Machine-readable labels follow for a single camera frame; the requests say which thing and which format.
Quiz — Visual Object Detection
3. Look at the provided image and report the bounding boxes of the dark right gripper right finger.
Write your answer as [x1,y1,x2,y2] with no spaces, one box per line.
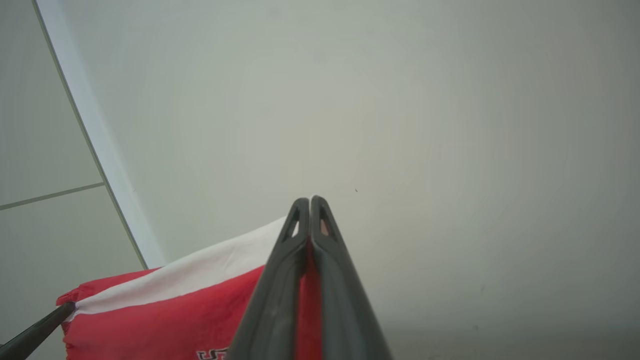
[310,195,393,360]

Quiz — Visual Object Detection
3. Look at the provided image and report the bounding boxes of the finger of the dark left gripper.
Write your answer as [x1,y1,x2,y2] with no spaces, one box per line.
[0,302,76,360]

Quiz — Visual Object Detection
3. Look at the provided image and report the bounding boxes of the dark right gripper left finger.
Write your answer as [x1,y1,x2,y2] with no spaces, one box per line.
[227,197,311,360]

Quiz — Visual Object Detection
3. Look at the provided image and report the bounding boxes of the red Bulls 23 shorts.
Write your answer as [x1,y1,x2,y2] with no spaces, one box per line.
[56,215,326,360]

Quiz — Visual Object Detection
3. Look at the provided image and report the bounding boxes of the white baseboard strip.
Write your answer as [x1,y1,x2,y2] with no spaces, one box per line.
[34,0,168,271]

